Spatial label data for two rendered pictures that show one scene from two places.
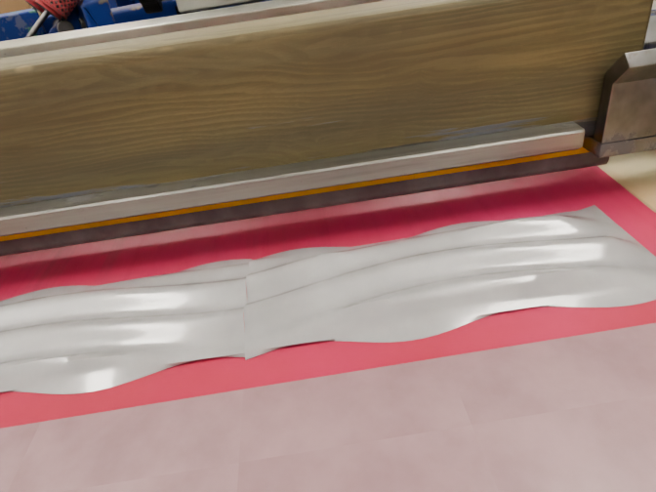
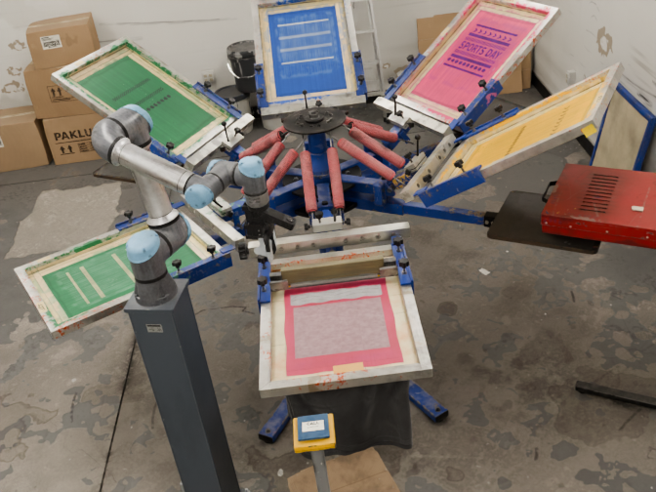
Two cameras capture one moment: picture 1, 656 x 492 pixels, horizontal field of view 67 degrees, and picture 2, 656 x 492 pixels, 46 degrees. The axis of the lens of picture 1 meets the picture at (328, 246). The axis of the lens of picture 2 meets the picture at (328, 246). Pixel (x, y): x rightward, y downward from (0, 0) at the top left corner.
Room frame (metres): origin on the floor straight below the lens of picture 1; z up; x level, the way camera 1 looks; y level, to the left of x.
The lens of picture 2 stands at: (-2.28, -0.02, 2.75)
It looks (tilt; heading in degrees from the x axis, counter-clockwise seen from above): 32 degrees down; 1
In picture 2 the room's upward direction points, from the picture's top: 8 degrees counter-clockwise
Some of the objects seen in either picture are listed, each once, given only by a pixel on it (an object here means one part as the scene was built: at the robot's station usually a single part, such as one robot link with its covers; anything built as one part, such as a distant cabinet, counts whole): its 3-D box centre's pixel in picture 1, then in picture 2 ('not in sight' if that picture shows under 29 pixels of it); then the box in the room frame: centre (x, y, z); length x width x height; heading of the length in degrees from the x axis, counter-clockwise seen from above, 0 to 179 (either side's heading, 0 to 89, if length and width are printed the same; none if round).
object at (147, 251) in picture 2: not in sight; (146, 253); (-0.02, 0.66, 1.37); 0.13 x 0.12 x 0.14; 151
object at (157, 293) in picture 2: not in sight; (153, 282); (-0.02, 0.67, 1.25); 0.15 x 0.15 x 0.10
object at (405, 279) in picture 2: not in sight; (401, 266); (0.29, -0.24, 0.98); 0.30 x 0.05 x 0.07; 1
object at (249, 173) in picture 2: not in sight; (252, 175); (-0.11, 0.24, 1.66); 0.09 x 0.08 x 0.11; 61
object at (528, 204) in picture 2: not in sight; (453, 212); (0.77, -0.53, 0.91); 1.34 x 0.40 x 0.08; 61
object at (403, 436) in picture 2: not in sight; (350, 413); (-0.25, 0.03, 0.74); 0.45 x 0.03 x 0.43; 91
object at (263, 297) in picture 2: not in sight; (265, 284); (0.28, 0.32, 0.98); 0.30 x 0.05 x 0.07; 1
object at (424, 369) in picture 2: not in sight; (338, 312); (0.04, 0.04, 0.97); 0.79 x 0.58 x 0.04; 1
